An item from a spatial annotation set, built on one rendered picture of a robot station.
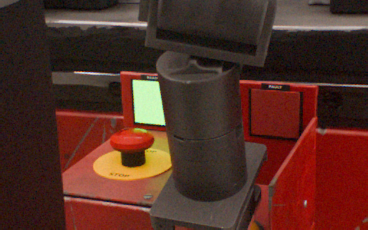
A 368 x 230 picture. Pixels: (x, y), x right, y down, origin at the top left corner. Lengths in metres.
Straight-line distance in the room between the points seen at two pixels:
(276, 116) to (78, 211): 0.20
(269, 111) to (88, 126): 0.25
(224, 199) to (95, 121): 0.33
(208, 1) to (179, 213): 0.16
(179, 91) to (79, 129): 0.37
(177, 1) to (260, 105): 0.24
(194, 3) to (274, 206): 0.17
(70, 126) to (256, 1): 0.44
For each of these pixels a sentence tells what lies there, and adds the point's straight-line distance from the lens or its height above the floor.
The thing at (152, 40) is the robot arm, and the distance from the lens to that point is 0.45.
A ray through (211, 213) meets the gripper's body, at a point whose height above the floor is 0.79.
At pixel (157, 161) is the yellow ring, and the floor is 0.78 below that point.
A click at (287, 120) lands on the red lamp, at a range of 0.64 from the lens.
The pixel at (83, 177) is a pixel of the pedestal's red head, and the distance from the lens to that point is 0.60.
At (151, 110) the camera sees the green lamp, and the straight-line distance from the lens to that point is 0.69.
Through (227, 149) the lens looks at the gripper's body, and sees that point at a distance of 0.49.
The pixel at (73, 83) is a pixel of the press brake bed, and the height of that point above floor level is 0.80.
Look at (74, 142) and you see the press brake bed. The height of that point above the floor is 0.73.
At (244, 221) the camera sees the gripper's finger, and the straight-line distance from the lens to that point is 0.51.
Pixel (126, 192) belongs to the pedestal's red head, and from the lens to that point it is 0.56.
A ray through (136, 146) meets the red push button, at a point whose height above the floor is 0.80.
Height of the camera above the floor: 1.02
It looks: 19 degrees down
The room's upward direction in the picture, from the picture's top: 2 degrees counter-clockwise
